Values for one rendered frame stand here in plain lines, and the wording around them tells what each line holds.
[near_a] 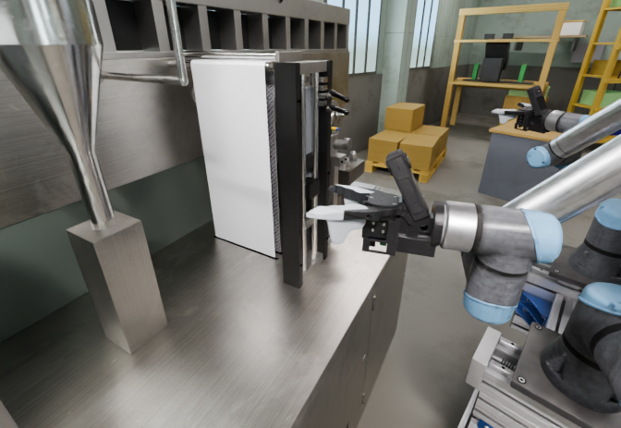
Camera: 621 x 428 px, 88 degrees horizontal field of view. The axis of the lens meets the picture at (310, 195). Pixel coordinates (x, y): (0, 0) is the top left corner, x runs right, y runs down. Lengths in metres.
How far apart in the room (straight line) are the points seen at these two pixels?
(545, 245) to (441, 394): 1.39
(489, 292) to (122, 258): 0.63
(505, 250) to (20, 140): 0.89
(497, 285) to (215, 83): 0.74
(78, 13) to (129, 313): 0.52
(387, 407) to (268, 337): 1.08
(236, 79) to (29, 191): 0.50
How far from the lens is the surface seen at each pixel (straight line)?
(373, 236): 0.53
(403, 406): 1.77
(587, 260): 1.32
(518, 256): 0.54
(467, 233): 0.51
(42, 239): 0.92
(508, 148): 3.79
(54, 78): 0.58
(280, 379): 0.70
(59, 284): 0.98
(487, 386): 1.01
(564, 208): 0.67
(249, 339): 0.76
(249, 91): 0.82
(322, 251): 0.94
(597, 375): 0.90
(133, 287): 0.73
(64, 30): 0.57
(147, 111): 0.98
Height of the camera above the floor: 1.47
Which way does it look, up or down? 25 degrees down
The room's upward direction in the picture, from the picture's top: straight up
